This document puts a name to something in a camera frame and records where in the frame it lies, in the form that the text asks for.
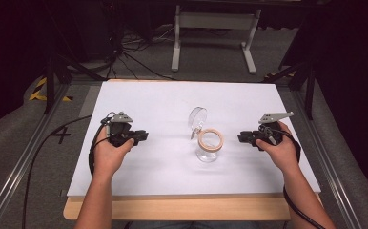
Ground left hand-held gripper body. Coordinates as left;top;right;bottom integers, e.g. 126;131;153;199
100;111;140;148

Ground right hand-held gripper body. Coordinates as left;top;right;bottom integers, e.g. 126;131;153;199
248;111;295;150

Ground clear glass jar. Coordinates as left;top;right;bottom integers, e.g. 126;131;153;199
195;127;225;163

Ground hinged glass jar lid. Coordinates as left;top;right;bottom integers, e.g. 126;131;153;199
188;106;209;140

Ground person's right hand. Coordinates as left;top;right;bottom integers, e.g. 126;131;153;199
255;121;302;176

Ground person's left hand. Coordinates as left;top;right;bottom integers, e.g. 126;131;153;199
92;127;135;177

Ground white table sheet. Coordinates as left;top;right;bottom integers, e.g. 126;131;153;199
67;81;321;198

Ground black tripod stand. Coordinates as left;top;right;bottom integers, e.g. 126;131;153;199
43;0;107;115
262;56;317;121

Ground yellow black floor tape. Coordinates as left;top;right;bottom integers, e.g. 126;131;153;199
29;77;73;103

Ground white metal stand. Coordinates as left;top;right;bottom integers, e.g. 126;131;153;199
171;4;262;75

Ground aluminium rail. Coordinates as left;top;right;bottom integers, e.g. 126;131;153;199
0;83;72;229
292;90;364;229

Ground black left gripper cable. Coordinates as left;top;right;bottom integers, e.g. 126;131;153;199
21;112;116;229

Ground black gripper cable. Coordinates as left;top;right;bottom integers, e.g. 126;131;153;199
21;112;116;229
257;124;326;229

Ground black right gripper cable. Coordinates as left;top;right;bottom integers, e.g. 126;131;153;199
257;124;326;229

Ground black floor cables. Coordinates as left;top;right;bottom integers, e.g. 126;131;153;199
76;22;231;81

